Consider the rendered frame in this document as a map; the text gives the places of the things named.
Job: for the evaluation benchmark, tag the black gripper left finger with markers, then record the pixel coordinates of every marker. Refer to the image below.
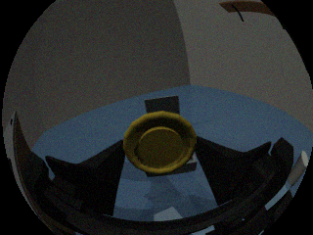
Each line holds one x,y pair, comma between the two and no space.
97,177

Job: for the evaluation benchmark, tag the dark grey dish rack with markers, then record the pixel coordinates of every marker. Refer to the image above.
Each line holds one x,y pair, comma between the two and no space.
170,104

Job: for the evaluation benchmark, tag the olive-yellow plate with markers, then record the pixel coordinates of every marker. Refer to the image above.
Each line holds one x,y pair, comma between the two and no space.
159,142

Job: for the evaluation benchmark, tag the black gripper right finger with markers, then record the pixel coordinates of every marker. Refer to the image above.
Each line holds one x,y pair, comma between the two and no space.
225,168

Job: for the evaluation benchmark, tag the beige cylinder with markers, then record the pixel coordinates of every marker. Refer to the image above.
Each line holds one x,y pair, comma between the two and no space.
298,168

